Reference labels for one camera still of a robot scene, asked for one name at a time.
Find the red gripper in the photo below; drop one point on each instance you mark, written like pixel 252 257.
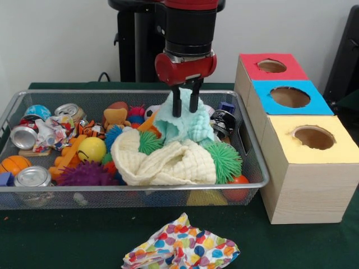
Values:
pixel 185 68

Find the mint green cloth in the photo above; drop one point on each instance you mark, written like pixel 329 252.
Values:
pixel 185 126

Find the cream cloth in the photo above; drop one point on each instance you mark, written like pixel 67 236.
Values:
pixel 168 165

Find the polka dot cloth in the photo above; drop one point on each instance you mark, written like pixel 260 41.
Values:
pixel 185 246

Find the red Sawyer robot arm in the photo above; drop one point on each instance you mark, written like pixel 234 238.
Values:
pixel 188 28

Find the wooden box with three holes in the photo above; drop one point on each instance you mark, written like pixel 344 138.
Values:
pixel 303 190

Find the green spiky ball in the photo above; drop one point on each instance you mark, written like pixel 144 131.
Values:
pixel 227 159
pixel 148 143

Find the brown monkey plush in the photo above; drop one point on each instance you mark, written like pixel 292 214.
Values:
pixel 116 116

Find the yellow ball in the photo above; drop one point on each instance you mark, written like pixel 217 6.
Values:
pixel 91 149

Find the purple spiky ball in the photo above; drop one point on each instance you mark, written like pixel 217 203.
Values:
pixel 84 175

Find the orange long plastic block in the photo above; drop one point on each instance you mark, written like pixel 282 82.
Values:
pixel 66 157

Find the side table with green cloth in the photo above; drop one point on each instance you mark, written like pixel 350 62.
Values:
pixel 350 103

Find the black upright panel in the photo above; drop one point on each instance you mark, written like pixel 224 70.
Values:
pixel 349 56

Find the silver tin can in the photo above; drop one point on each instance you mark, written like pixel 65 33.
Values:
pixel 32 176

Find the small orange basketball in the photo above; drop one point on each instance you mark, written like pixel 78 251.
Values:
pixel 14 164

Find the dark green tablecloth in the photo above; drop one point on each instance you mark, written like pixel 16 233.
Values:
pixel 56 241

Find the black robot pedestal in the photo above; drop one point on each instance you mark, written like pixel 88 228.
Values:
pixel 134 45

